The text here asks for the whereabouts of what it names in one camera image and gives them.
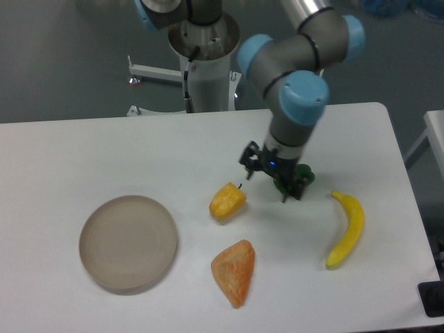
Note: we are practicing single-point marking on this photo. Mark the yellow banana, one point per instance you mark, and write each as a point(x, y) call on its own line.
point(356, 221)

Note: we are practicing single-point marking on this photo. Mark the white side table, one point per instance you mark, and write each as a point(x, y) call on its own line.
point(424, 165)

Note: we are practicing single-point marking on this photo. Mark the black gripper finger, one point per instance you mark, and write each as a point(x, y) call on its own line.
point(296, 187)
point(250, 159)

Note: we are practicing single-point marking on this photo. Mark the blue bag in background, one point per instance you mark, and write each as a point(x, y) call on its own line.
point(426, 9)

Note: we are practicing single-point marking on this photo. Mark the green pepper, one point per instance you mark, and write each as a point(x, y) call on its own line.
point(304, 177)

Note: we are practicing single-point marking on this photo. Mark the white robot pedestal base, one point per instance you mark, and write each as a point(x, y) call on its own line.
point(208, 82)

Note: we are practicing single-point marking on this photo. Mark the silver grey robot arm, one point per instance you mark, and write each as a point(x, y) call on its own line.
point(286, 74)

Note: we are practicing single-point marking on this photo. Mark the beige round plate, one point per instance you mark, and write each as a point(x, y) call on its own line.
point(128, 243)

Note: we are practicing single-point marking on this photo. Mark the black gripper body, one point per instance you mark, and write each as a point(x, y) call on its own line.
point(279, 160)

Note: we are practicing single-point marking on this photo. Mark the yellow pepper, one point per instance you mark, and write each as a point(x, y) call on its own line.
point(227, 201)

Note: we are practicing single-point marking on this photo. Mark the black device at table edge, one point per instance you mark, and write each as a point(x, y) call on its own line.
point(431, 295)

